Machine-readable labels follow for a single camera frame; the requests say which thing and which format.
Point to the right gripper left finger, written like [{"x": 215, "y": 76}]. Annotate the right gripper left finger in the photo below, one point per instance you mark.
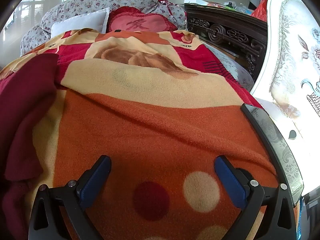
[{"x": 46, "y": 220}]

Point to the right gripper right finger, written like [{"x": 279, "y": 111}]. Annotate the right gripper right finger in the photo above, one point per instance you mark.
[{"x": 250, "y": 196}]

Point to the maroon t-shirt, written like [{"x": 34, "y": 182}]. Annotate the maroon t-shirt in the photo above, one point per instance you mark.
[{"x": 26, "y": 96}]

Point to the white embroidered chair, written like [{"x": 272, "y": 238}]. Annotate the white embroidered chair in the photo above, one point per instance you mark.
[{"x": 288, "y": 84}]

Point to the orange red floral blanket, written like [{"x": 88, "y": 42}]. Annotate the orange red floral blanket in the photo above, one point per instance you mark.
[{"x": 163, "y": 108}]

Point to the dark carved wooden headboard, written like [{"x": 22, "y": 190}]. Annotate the dark carved wooden headboard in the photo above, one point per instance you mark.
[{"x": 236, "y": 33}]

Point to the white pillow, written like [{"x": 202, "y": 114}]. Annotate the white pillow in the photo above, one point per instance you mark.
[{"x": 95, "y": 20}]

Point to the red plastic bag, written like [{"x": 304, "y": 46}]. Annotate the red plastic bag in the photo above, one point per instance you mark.
[{"x": 261, "y": 11}]

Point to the red heart cushion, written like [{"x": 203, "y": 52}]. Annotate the red heart cushion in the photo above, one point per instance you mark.
[{"x": 132, "y": 19}]

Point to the floral quilt bedding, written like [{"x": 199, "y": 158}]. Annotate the floral quilt bedding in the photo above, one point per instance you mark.
[{"x": 41, "y": 32}]

